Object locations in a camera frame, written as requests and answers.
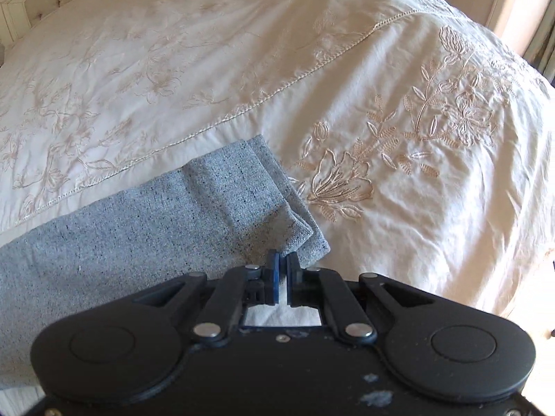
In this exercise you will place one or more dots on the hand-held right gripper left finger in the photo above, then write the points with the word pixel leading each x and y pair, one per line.
pixel 273 281

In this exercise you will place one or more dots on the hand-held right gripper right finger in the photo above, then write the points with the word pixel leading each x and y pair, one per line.
pixel 289 280

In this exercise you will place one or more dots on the grey speckled pants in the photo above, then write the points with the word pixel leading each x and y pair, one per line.
pixel 130 225

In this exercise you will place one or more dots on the cream embroidered bedspread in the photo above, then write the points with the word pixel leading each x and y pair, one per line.
pixel 390 95

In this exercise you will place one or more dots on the grey patterned curtain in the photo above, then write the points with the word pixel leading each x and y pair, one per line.
pixel 542 56

